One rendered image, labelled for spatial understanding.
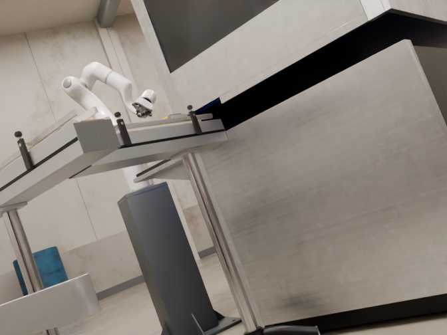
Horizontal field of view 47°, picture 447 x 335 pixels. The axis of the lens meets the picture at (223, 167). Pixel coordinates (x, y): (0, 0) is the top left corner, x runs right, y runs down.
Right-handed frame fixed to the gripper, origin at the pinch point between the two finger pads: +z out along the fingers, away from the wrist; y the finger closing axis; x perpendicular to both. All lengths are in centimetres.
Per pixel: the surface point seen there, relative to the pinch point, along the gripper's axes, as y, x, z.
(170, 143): 13, -30, 93
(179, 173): 29, -1, 44
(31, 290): -2, 25, 127
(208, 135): 25, -34, 76
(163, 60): -4, -41, 42
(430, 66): 70, -100, 92
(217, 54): 12, -59, 58
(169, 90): 5, -33, 46
